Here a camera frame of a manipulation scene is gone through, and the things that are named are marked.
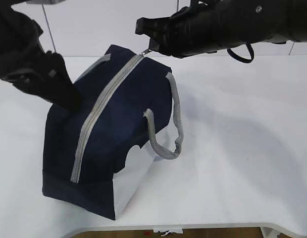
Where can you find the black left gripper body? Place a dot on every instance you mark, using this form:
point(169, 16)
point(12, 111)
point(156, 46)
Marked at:
point(26, 66)

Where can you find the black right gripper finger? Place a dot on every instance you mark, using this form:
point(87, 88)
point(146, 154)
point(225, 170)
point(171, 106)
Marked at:
point(149, 26)
point(154, 44)

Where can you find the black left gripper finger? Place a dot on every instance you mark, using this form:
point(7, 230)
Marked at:
point(54, 84)

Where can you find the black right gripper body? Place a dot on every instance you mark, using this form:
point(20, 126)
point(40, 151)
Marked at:
point(189, 33)

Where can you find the navy blue lunch bag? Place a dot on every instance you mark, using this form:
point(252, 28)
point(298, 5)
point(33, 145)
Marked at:
point(96, 156)

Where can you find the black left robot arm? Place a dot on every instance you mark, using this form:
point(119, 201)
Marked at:
point(14, 24)

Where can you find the white tape on table edge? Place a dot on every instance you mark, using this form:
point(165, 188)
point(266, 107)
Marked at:
point(168, 231)

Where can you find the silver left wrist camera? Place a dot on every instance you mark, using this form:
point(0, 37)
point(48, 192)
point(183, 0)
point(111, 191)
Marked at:
point(45, 2)

